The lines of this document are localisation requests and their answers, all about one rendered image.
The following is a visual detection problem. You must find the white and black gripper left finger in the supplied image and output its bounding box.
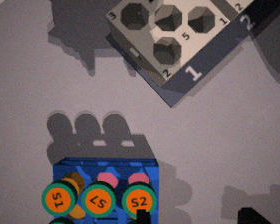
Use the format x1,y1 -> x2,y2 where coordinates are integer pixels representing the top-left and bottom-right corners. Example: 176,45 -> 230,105
137,209 -> 151,224

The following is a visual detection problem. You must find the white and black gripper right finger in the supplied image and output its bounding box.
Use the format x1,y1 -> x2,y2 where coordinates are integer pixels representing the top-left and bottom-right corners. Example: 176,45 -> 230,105
237,207 -> 272,224

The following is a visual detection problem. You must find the blue tube rack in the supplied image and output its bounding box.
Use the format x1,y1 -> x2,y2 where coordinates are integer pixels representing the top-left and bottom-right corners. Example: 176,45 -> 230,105
53,157 -> 159,224

